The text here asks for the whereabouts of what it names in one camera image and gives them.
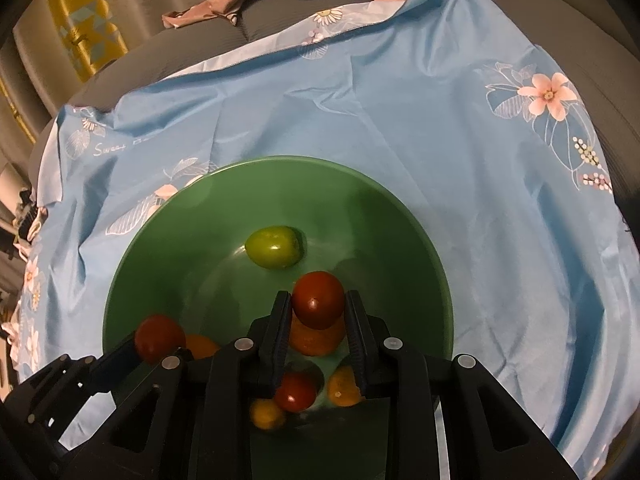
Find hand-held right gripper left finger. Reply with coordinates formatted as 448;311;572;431
60;290;293;480

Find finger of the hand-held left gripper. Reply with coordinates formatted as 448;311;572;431
89;341;195;408

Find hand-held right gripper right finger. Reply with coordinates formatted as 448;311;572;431
344;290;577;480

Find large yellow tomato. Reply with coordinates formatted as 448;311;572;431
289;317;347;357

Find small orange tomato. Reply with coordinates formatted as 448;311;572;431
184;335;221;360
327;366;363;407

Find small red tomato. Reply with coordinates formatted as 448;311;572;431
274;372;317;413

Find small yellow tomato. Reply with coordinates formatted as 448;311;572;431
250;399;287;431

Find green tomato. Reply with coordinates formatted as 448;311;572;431
244;225;303;269

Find green bowl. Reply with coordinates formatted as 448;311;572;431
102;156;455;480

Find blue floral bed sheet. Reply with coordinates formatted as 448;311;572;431
10;0;632;480

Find grey sofa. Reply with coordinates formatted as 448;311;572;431
30;0;640;186

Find yellow patterned curtain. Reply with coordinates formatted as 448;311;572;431
45;0;132;82

